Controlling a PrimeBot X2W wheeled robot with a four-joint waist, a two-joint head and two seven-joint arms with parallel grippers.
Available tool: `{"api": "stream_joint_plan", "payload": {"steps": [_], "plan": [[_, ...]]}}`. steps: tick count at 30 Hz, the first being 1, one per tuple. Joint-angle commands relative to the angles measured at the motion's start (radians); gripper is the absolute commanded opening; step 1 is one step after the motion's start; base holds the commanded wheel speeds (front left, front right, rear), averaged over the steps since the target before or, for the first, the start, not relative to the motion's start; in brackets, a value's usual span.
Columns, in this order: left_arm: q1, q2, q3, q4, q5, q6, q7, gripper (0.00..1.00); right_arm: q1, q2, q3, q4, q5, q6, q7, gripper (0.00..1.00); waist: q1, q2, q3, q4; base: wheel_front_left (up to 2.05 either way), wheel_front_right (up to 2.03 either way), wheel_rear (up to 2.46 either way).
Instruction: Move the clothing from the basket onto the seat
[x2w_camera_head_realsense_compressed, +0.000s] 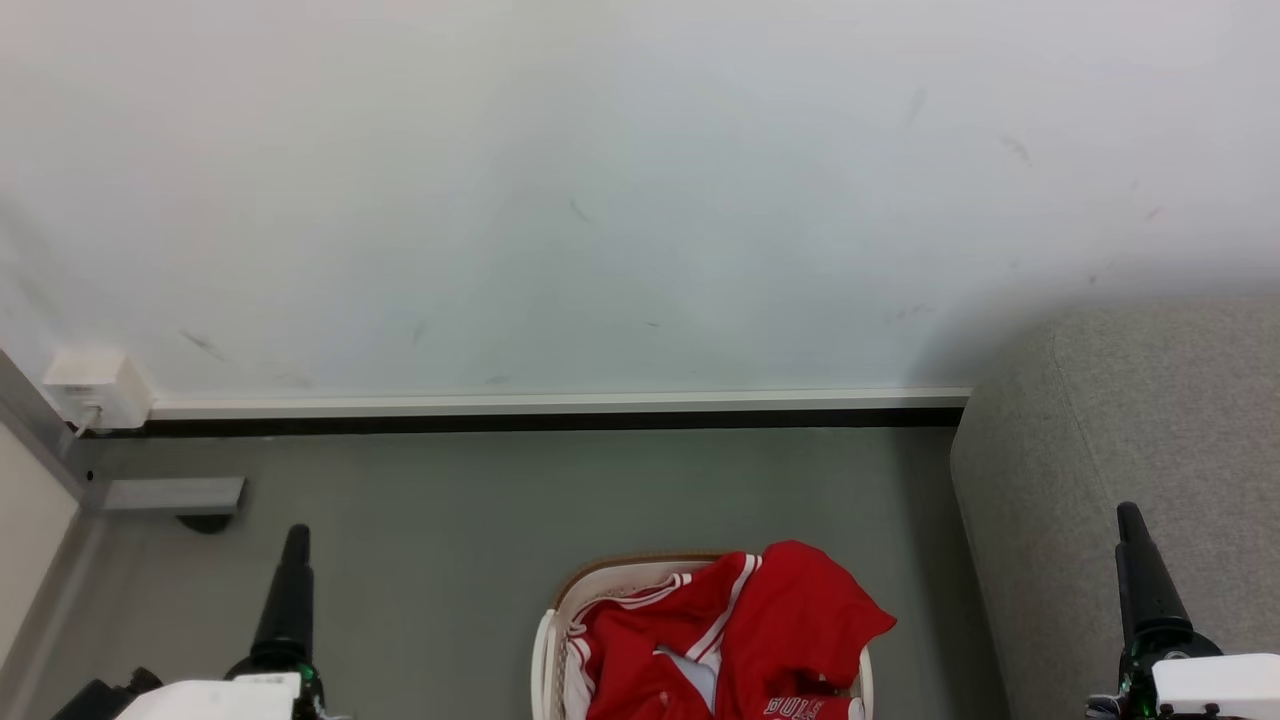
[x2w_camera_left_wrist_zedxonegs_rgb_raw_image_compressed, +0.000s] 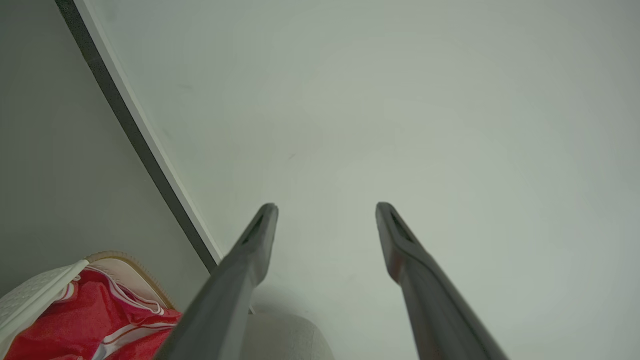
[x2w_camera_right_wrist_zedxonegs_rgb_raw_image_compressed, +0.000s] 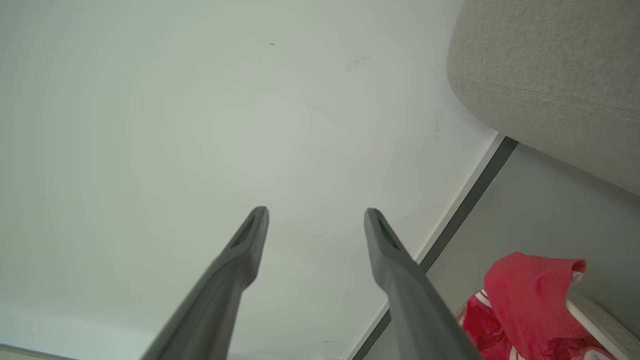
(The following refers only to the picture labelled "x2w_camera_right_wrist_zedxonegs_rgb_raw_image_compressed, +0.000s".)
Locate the dark baseboard strip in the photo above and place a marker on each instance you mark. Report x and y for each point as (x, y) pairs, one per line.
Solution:
(462, 210)

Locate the red garment with white trim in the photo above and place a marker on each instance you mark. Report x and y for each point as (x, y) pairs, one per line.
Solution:
(530, 300)

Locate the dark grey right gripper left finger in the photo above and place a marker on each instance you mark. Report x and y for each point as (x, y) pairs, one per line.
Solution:
(220, 290)

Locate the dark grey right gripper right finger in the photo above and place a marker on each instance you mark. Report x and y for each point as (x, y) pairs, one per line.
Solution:
(415, 305)

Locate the white perforated laundry basket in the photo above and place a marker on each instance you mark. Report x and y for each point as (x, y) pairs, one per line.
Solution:
(607, 327)

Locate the grey fabric sofa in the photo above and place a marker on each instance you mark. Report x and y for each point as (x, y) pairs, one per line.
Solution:
(550, 65)

